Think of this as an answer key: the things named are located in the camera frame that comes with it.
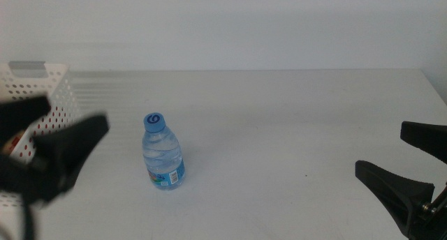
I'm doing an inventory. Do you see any clear water bottle blue cap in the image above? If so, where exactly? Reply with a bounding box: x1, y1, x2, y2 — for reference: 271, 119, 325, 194
141, 112, 186, 191

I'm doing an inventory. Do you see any white perforated plastic basket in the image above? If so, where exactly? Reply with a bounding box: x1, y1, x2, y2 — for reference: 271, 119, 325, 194
0, 61, 84, 213

